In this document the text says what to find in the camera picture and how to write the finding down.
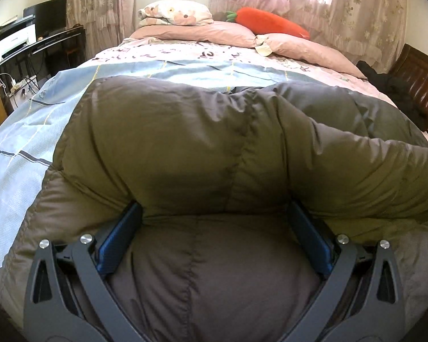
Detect pink quilt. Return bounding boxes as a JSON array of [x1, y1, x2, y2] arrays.
[[130, 21, 367, 79]]

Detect olive puffer jacket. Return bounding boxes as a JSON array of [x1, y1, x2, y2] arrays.
[[0, 76, 428, 342]]

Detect orange carrot plush toy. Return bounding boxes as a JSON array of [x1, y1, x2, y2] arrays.
[[225, 7, 311, 40]]

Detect blue plaid bed sheet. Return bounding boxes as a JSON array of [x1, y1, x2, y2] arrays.
[[0, 41, 396, 286]]

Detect black desk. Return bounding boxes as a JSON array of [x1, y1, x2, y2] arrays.
[[0, 26, 87, 83]]

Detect white power strip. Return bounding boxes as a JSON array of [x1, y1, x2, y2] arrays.
[[9, 78, 30, 95]]

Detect white printer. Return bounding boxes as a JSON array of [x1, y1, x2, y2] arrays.
[[0, 16, 37, 62]]

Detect black computer monitor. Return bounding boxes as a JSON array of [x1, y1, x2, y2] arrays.
[[23, 0, 68, 37]]

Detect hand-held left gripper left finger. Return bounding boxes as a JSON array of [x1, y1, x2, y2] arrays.
[[23, 200, 144, 342]]

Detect floral pillow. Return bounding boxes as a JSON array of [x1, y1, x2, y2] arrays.
[[138, 1, 213, 27]]

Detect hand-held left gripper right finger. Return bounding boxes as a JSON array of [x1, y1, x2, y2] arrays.
[[286, 200, 411, 342]]

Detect black clothing pile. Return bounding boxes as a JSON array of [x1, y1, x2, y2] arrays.
[[356, 60, 428, 131]]

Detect floral lace curtain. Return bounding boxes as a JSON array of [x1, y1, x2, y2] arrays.
[[62, 0, 409, 75]]

